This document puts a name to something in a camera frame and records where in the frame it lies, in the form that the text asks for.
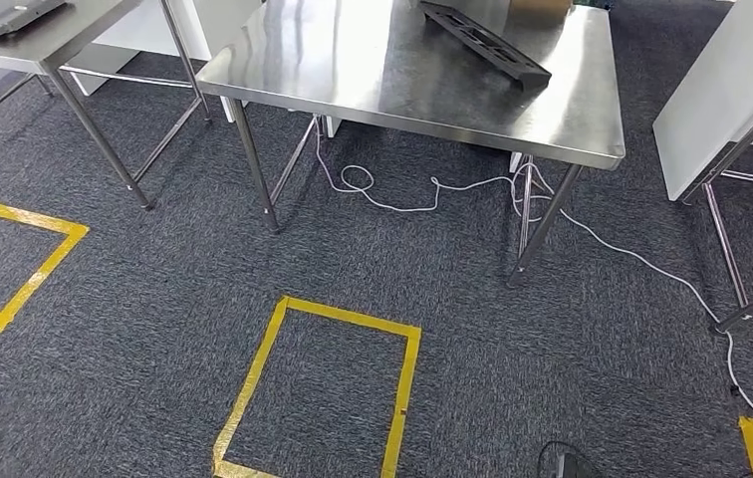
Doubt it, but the cardboard box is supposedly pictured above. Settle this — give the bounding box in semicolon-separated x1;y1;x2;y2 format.
508;0;575;20

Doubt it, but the yellow floor tape square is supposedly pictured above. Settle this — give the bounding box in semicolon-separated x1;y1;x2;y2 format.
0;200;90;334
211;295;422;478

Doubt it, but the stainless steel side table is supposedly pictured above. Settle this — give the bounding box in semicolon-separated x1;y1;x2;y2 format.
0;0;214;212

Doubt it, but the stainless steel workbench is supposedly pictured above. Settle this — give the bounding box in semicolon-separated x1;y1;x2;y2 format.
194;0;628;288

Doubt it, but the white panel desk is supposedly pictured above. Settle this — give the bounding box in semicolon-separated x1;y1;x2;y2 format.
63;0;266;124

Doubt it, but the white floor cable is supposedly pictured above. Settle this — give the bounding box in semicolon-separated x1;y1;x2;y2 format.
313;115;518;214
511;161;753;430

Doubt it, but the long black plastic part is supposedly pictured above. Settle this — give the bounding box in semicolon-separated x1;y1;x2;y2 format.
417;0;554;93

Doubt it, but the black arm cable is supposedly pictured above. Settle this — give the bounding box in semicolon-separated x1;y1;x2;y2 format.
536;440;573;478

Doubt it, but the white table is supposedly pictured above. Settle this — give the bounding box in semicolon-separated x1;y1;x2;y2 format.
651;0;753;335

